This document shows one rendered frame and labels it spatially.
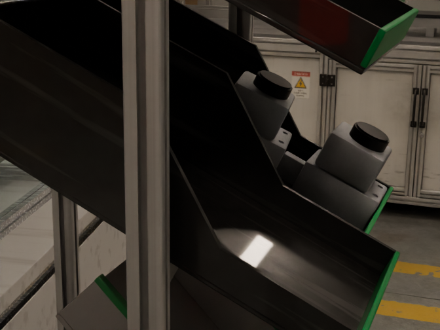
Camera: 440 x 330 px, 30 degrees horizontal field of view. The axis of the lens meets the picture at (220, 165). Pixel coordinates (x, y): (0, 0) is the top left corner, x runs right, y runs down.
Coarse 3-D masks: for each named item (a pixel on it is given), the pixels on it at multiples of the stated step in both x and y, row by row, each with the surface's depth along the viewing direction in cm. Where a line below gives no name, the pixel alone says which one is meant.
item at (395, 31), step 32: (256, 0) 41; (288, 0) 40; (320, 0) 40; (352, 0) 51; (384, 0) 51; (288, 32) 40; (320, 32) 40; (352, 32) 39; (384, 32) 39; (352, 64) 40
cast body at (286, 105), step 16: (240, 80) 63; (256, 80) 63; (272, 80) 63; (240, 96) 62; (256, 96) 62; (272, 96) 63; (288, 96) 64; (256, 112) 63; (272, 112) 62; (256, 128) 63; (272, 128) 63; (272, 144) 63; (272, 160) 64
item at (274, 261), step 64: (64, 0) 55; (0, 64) 47; (64, 64) 45; (192, 64) 56; (0, 128) 48; (64, 128) 46; (192, 128) 57; (64, 192) 47; (192, 192) 45; (256, 192) 57; (192, 256) 45; (256, 256) 50; (320, 256) 54; (384, 256) 55; (320, 320) 44
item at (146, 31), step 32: (128, 0) 40; (160, 0) 39; (128, 32) 40; (160, 32) 40; (128, 64) 40; (160, 64) 40; (128, 96) 41; (160, 96) 41; (128, 128) 41; (160, 128) 41; (128, 160) 42; (160, 160) 42; (128, 192) 42; (160, 192) 42; (64, 224) 80; (128, 224) 43; (160, 224) 42; (64, 256) 81; (128, 256) 43; (160, 256) 43; (64, 288) 82; (128, 288) 44; (160, 288) 43; (128, 320) 44; (160, 320) 44
